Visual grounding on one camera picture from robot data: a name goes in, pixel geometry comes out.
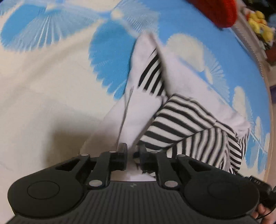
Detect striped white hooded top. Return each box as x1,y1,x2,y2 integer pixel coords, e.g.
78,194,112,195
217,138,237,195
81,33,250,181

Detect person right hand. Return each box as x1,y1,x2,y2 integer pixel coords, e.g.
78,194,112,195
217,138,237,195
252,204,276,224

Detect blue white patterned bedsheet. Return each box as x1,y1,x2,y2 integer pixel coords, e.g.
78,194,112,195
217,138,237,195
0,0,271,186

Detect red folded blanket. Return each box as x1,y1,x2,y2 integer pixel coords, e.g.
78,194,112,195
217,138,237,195
189,0,238,28

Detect yellow plush toys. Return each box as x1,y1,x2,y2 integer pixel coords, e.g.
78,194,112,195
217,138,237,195
246,10,275,44

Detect wooden bed frame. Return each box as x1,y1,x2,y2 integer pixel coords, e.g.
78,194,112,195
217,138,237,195
233,15,275,185

